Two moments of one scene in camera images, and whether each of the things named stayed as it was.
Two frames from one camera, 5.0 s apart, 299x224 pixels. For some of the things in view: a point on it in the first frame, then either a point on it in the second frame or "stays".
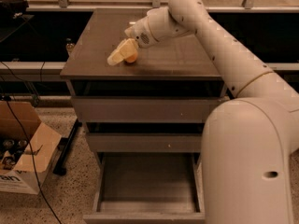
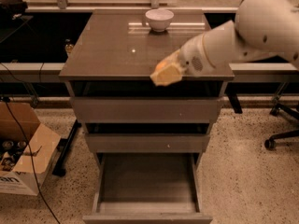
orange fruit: (132, 58) -> (162, 64)
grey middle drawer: (143, 137) stays
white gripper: (139, 32) -> (192, 56)
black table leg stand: (64, 147) stays
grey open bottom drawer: (149, 188) stays
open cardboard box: (27, 147) stays
